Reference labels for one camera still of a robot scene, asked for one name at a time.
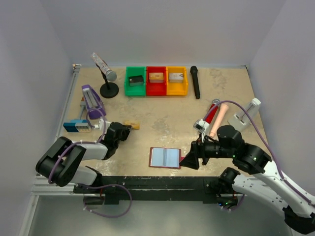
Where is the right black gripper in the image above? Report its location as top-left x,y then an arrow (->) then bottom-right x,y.
179,132 -> 234,169

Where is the tan card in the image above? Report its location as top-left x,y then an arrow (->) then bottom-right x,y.
149,72 -> 164,83
123,120 -> 140,130

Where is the red leather card holder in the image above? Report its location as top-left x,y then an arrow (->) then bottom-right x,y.
149,147 -> 184,169

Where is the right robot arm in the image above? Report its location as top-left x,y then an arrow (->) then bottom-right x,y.
180,125 -> 315,235

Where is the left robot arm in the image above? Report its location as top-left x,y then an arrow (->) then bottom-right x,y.
35,122 -> 132,193

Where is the black card in green bin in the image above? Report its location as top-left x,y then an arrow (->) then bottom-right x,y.
128,75 -> 144,87

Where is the tan card in red bin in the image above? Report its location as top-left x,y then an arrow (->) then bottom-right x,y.
149,72 -> 164,83

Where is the silver card in yellow bin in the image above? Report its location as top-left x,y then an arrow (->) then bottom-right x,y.
169,72 -> 184,83

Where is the green plastic bin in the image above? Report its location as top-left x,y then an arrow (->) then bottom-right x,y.
124,66 -> 146,96

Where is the red microphone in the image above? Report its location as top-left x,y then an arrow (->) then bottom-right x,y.
204,99 -> 220,124

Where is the black microphone stand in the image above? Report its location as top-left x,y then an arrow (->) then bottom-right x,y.
96,64 -> 119,98

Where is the blue grey block toy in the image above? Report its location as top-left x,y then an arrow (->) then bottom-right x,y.
63,96 -> 94,135

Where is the red plastic bin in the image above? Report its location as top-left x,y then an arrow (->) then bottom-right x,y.
146,66 -> 167,96

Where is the glitter silver microphone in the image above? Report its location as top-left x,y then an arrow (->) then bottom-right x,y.
91,53 -> 117,82

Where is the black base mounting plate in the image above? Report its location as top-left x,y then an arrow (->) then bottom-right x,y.
74,176 -> 234,205

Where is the pink microphone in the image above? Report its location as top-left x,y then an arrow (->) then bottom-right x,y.
209,103 -> 229,138

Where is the yellow plastic bin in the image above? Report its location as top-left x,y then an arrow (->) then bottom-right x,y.
166,66 -> 189,96

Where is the white metronome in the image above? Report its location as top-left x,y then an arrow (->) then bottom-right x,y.
228,98 -> 261,131

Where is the black microphone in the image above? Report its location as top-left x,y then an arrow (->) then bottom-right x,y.
190,66 -> 200,99

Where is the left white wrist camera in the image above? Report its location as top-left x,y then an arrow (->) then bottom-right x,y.
94,118 -> 111,132

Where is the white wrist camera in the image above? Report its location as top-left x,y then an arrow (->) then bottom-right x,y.
193,119 -> 210,142
94,118 -> 111,132

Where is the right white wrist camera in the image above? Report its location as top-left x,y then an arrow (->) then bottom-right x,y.
193,119 -> 210,142

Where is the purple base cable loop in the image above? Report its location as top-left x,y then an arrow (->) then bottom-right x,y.
83,184 -> 133,219

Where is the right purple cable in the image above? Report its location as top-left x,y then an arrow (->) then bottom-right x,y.
204,100 -> 315,207

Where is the aluminium frame rail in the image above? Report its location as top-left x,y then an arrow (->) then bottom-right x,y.
18,64 -> 82,236

